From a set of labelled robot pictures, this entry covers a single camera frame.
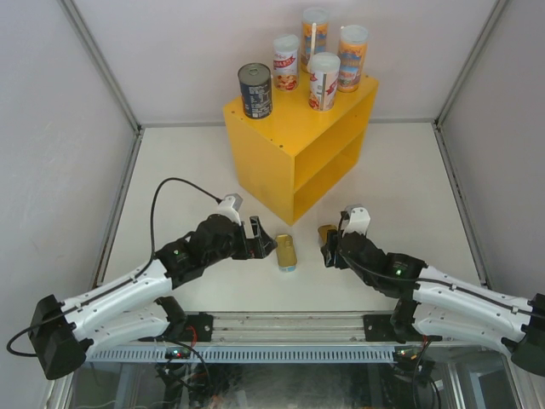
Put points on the round tomato tin can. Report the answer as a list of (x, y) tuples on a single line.
[(256, 90)]

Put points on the small red-white can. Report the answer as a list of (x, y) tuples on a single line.
[(285, 62), (324, 70)]

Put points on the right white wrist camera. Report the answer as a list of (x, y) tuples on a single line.
[(356, 220)]

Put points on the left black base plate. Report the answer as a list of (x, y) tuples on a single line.
[(198, 328)]

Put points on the gold tin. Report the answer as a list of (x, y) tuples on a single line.
[(328, 235), (285, 252)]

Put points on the aluminium front rail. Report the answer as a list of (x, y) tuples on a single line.
[(239, 327)]

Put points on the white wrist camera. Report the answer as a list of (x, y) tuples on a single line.
[(229, 208), (356, 220)]

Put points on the grey slotted cable duct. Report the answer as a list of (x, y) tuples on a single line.
[(246, 354)]

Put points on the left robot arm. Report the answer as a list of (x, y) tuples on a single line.
[(137, 305)]

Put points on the yellow two-shelf cabinet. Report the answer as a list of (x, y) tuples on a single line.
[(293, 157)]

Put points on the tall can with white spoon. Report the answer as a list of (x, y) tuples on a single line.
[(314, 33)]

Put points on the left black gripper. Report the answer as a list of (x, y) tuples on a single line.
[(255, 248)]

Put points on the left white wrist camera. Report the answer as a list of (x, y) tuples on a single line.
[(229, 208)]

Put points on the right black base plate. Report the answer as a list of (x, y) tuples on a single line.
[(379, 329)]

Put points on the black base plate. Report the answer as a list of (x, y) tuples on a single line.
[(198, 328), (379, 329)]

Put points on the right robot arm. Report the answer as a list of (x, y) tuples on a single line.
[(434, 304)]

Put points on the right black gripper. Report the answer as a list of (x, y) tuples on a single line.
[(332, 256)]

